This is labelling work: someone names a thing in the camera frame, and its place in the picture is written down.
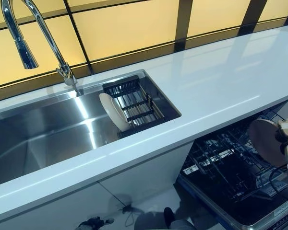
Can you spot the stainless steel sink basin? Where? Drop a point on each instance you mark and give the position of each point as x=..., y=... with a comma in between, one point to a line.
x=50, y=134

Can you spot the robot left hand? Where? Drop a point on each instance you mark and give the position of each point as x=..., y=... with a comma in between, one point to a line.
x=93, y=224

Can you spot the black dish drying rack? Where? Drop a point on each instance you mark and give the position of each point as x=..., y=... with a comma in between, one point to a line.
x=139, y=105

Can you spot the chrome gooseneck faucet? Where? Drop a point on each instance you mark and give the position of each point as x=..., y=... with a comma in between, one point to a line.
x=50, y=38

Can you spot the narrow white cabinet door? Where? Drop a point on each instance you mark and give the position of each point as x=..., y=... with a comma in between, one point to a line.
x=146, y=177

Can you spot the wide white cabinet door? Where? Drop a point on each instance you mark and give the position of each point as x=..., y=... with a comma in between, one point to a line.
x=50, y=210

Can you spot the beige round plate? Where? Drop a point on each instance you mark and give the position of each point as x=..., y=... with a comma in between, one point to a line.
x=264, y=143
x=112, y=110

